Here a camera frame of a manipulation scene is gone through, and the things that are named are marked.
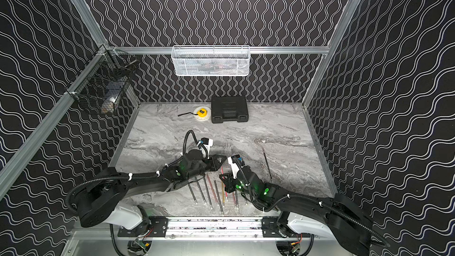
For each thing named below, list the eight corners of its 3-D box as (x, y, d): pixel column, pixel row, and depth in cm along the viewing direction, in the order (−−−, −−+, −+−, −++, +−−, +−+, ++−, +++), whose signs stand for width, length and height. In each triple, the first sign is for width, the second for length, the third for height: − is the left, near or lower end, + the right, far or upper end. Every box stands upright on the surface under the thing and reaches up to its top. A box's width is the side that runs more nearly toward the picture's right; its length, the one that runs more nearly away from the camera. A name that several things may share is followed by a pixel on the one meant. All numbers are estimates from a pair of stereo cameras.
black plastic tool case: (211, 124, 112) (210, 117, 107) (213, 99, 126) (212, 92, 121) (247, 124, 112) (248, 117, 107) (245, 99, 126) (246, 92, 121)
